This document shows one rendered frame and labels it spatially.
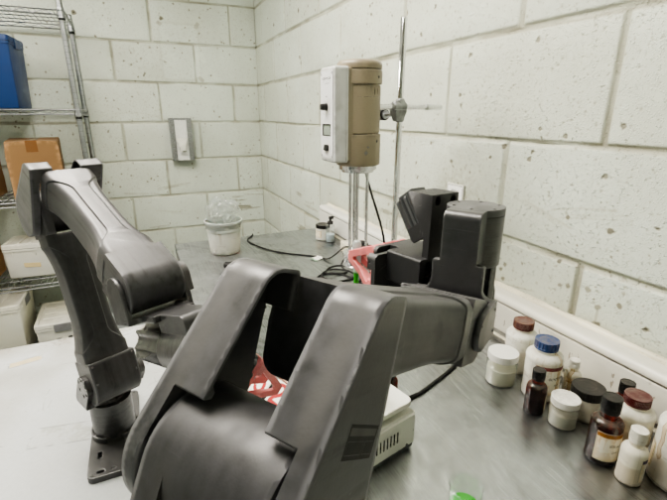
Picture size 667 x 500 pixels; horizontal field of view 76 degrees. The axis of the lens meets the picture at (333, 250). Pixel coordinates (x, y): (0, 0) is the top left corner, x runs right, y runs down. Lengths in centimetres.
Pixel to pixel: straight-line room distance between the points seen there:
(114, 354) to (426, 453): 50
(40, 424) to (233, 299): 75
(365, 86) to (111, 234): 62
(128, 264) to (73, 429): 43
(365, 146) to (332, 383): 84
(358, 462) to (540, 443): 64
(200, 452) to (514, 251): 95
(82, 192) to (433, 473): 62
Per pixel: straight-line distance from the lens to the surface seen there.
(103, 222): 59
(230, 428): 19
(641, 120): 90
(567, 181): 98
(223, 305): 21
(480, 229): 41
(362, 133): 98
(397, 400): 70
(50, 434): 90
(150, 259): 54
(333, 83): 96
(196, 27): 300
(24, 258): 279
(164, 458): 21
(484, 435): 81
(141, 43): 296
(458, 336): 35
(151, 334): 53
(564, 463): 81
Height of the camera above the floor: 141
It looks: 18 degrees down
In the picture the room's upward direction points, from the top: straight up
